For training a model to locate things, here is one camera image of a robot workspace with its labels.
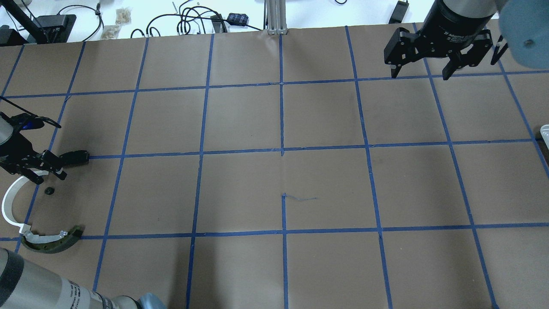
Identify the blue usb hub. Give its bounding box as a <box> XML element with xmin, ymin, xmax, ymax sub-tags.
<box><xmin>226</xmin><ymin>12</ymin><xmax>249</xmax><ymax>26</ymax></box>

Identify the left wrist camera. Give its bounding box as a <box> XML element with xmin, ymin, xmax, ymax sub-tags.
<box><xmin>8</xmin><ymin>113</ymin><xmax>45</xmax><ymax>132</ymax></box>

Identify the dark green brake shoe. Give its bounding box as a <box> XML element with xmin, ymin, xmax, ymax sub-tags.
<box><xmin>20</xmin><ymin>225</ymin><xmax>84</xmax><ymax>254</ymax></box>

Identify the aluminium frame post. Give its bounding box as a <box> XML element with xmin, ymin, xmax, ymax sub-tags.
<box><xmin>263</xmin><ymin>0</ymin><xmax>288</xmax><ymax>35</ymax></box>

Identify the white curved plastic bracket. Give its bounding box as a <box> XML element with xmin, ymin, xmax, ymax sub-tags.
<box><xmin>0</xmin><ymin>173</ymin><xmax>45</xmax><ymax>239</ymax></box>

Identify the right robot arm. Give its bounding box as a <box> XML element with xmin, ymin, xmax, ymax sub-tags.
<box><xmin>383</xmin><ymin>0</ymin><xmax>549</xmax><ymax>80</ymax></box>

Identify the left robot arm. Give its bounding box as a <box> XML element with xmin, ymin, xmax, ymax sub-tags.
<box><xmin>1</xmin><ymin>113</ymin><xmax>165</xmax><ymax>309</ymax></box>

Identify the small black bearing gear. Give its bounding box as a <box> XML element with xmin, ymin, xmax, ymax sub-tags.
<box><xmin>44</xmin><ymin>187</ymin><xmax>55</xmax><ymax>195</ymax></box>

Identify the black flat metal plate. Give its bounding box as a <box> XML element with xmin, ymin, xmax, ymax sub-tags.
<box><xmin>59</xmin><ymin>149</ymin><xmax>90</xmax><ymax>167</ymax></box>

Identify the black power adapter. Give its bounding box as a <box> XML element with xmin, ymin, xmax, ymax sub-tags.
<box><xmin>388</xmin><ymin>0</ymin><xmax>409</xmax><ymax>24</ymax></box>

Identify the bag of small parts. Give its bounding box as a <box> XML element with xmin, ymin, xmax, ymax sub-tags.
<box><xmin>100</xmin><ymin>24</ymin><xmax>121</xmax><ymax>40</ymax></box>

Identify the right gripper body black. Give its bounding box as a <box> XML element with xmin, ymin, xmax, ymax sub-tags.
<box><xmin>416</xmin><ymin>0</ymin><xmax>496</xmax><ymax>58</ymax></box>

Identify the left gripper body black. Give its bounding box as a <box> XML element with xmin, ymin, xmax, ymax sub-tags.
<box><xmin>0</xmin><ymin>133</ymin><xmax>45</xmax><ymax>176</ymax></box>

